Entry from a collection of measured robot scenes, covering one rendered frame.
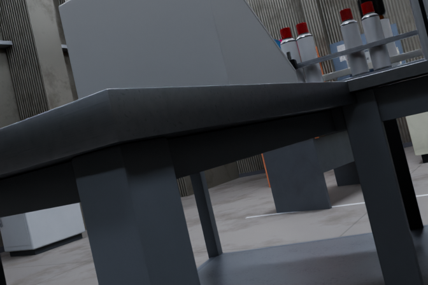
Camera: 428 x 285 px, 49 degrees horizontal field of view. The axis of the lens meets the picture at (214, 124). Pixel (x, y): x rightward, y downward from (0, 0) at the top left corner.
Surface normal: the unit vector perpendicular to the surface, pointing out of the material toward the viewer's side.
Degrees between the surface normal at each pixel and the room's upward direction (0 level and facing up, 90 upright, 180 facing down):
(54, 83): 90
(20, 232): 90
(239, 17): 90
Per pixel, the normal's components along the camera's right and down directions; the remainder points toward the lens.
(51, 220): 0.77, -0.21
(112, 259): -0.54, 0.09
